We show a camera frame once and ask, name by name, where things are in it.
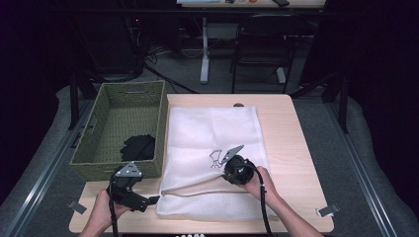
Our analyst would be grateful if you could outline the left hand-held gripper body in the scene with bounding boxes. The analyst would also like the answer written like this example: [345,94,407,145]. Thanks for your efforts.
[107,161,149,212]

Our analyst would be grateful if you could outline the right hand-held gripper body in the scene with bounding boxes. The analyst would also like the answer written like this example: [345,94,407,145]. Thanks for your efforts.
[220,144,257,186]

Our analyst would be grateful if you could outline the black cloth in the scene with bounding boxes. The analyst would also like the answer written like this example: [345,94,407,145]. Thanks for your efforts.
[120,133,156,163]

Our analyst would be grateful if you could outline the white mesh laundry bag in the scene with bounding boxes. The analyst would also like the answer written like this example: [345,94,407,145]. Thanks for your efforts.
[155,105,278,222]

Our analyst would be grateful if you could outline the green woven basket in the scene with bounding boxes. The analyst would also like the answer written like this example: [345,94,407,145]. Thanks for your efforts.
[69,80,169,183]

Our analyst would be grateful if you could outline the person's left hand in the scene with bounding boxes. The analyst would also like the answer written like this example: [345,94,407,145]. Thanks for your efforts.
[95,190,132,228]

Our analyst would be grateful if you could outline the person's right hand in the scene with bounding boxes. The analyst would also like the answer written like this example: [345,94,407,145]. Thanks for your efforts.
[239,166,281,207]

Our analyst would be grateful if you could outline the grey tape tab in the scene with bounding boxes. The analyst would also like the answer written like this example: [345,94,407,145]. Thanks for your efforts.
[67,200,88,215]
[316,203,341,218]

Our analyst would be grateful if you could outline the black metal stand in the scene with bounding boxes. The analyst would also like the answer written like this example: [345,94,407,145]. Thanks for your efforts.
[68,70,81,131]
[338,71,350,134]

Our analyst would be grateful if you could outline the desk with white legs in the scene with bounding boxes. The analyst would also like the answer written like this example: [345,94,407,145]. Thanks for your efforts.
[176,0,327,85]

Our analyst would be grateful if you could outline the black folding chair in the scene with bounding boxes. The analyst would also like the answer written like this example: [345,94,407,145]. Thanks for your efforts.
[229,13,308,95]

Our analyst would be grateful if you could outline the dark cabinet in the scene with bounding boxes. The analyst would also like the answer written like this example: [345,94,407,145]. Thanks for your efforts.
[78,13,146,82]

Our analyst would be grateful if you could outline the left hand-held gripper cable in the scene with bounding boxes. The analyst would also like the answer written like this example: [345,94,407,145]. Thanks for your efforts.
[108,169,121,237]

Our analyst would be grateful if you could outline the hand-held gripper cable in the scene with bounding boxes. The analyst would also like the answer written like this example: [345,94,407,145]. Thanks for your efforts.
[108,169,121,237]
[243,164,275,237]

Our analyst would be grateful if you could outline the right hand-held gripper cable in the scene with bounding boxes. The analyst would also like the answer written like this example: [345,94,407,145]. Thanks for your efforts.
[243,164,275,237]

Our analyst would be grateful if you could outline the metal floor rail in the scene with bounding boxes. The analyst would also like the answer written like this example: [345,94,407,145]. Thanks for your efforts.
[324,100,401,237]
[0,100,95,237]

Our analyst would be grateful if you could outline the black floor cable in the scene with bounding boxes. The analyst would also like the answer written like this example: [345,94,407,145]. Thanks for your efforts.
[143,63,200,95]

